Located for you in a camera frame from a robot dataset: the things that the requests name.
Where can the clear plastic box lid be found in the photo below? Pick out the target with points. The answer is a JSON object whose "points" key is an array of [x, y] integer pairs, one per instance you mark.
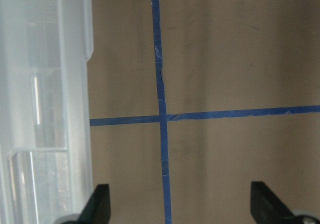
{"points": [[45, 151]]}

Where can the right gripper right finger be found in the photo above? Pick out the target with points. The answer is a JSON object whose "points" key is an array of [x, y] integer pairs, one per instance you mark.
{"points": [[267, 208]]}

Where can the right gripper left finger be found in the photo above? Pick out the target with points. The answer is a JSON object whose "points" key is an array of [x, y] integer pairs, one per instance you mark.
{"points": [[96, 211]]}

